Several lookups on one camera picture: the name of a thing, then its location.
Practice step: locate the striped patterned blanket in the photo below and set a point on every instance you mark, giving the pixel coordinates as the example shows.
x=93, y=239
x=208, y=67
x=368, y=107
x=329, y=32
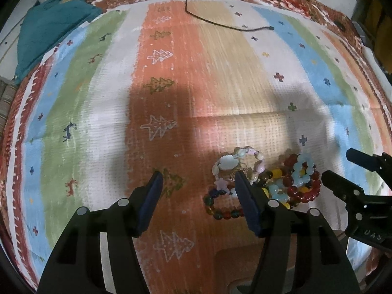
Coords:
x=183, y=67

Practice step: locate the dark furniture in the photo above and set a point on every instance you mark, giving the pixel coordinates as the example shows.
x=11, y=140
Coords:
x=375, y=21

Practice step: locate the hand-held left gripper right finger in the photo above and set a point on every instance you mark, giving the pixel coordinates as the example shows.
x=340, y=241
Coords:
x=247, y=205

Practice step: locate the grey woven mat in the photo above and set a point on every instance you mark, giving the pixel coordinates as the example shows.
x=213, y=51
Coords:
x=5, y=104

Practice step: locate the red floral blanket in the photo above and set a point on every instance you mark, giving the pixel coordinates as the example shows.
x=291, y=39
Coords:
x=318, y=9

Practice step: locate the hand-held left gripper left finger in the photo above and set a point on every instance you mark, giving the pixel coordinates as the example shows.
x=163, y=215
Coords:
x=151, y=196

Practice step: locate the teal cloth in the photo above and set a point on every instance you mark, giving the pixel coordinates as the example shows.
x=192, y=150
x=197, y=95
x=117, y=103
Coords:
x=52, y=27

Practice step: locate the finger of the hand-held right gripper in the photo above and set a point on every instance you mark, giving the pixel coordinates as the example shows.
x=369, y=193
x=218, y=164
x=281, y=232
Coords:
x=340, y=183
x=364, y=159

